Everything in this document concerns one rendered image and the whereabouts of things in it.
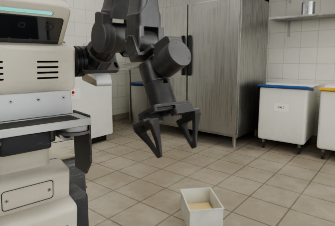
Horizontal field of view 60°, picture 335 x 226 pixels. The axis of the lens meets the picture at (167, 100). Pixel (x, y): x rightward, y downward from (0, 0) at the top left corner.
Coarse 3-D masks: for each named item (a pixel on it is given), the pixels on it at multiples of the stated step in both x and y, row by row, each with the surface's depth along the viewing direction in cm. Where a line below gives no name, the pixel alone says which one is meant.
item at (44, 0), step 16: (0, 0) 58; (16, 0) 60; (32, 0) 62; (48, 0) 64; (64, 0) 68; (0, 16) 61; (16, 16) 62; (32, 16) 64; (48, 16) 66; (64, 16) 68; (0, 32) 64; (16, 32) 65; (32, 32) 67; (48, 32) 69; (64, 32) 72
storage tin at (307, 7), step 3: (303, 3) 340; (306, 3) 337; (309, 3) 335; (312, 3) 335; (315, 3) 338; (303, 6) 340; (306, 6) 337; (309, 6) 335; (312, 6) 335; (303, 9) 340; (306, 9) 337; (309, 9) 336; (312, 9) 336; (303, 12) 340; (306, 12) 338; (309, 12) 336; (312, 12) 336
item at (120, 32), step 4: (116, 24) 73; (120, 24) 73; (124, 24) 74; (116, 28) 72; (120, 28) 72; (124, 28) 73; (116, 32) 71; (120, 32) 72; (124, 32) 73; (116, 36) 71; (120, 36) 72; (124, 36) 73; (116, 40) 71; (120, 40) 72; (124, 40) 73; (116, 44) 72; (120, 44) 73; (124, 44) 73; (116, 48) 73; (120, 48) 74; (124, 48) 74; (112, 52) 74; (116, 52) 76; (120, 52) 76; (124, 52) 76; (112, 56) 74; (124, 56) 76; (128, 56) 77
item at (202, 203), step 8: (184, 192) 202; (192, 192) 203; (200, 192) 204; (208, 192) 204; (184, 200) 186; (192, 200) 204; (200, 200) 204; (208, 200) 205; (216, 200) 189; (184, 208) 189; (192, 208) 195; (200, 208) 195; (208, 208) 195; (216, 208) 176; (184, 216) 190; (192, 216) 174; (200, 216) 175; (208, 216) 176; (216, 216) 176; (192, 224) 175; (200, 224) 175; (208, 224) 176; (216, 224) 177
